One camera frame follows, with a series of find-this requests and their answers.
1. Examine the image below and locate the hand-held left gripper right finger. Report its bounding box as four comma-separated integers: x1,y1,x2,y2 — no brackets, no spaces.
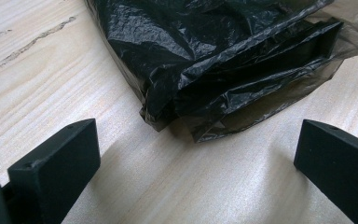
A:
293,119,358,224

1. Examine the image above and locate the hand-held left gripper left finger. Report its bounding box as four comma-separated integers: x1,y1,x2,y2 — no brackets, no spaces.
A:
7,118,102,224

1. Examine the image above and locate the black plastic garbage bag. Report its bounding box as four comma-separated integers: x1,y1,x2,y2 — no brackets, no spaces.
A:
85,0,358,144

